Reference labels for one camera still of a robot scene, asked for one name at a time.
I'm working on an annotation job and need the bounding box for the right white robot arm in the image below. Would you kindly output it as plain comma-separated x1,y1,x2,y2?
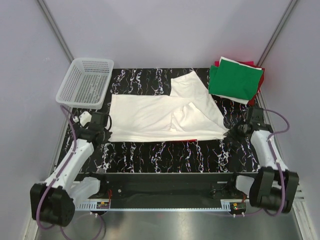
225,106,299,216

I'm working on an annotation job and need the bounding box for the right aluminium corner post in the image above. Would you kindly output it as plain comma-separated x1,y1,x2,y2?
257,0,300,67

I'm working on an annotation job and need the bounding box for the white plastic mesh basket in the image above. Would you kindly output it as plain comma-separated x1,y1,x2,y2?
55,57,114,110

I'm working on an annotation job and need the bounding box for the white folded t shirt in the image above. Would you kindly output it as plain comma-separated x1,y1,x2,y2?
212,56,263,106

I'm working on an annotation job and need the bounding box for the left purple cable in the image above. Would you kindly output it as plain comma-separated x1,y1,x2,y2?
34,104,107,240

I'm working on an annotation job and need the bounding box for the white t shirt red print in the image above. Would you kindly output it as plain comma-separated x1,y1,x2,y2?
109,71,228,143

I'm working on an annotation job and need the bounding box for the green folded t shirt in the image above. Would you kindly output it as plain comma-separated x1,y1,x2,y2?
208,56,265,101

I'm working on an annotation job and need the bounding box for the aluminium corner post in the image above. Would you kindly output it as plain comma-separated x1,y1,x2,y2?
36,0,75,63
257,0,300,67

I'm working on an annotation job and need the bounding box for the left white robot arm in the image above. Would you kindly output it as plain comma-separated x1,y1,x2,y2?
30,112,112,227

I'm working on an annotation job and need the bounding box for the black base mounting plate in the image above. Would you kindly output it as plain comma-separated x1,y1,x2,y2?
89,172,249,206

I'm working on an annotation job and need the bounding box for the white slotted cable duct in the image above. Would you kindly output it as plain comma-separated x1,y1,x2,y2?
75,200,231,212

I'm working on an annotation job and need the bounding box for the left aluminium corner post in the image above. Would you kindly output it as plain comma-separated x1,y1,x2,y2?
36,0,75,63

